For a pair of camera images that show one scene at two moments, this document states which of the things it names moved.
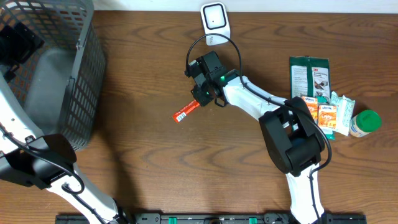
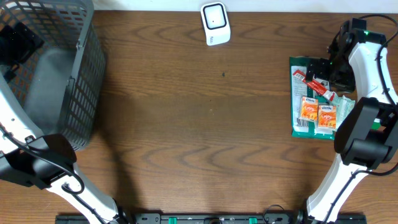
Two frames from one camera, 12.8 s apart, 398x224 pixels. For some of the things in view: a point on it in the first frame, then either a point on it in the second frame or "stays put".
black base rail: x=214 y=218 stays put
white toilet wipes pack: x=345 y=111 stays put
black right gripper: x=196 y=93 → x=347 y=83
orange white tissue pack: x=327 y=116 stays put
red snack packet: x=181 y=113 → x=314 y=84
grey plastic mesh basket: x=63 y=83 stays put
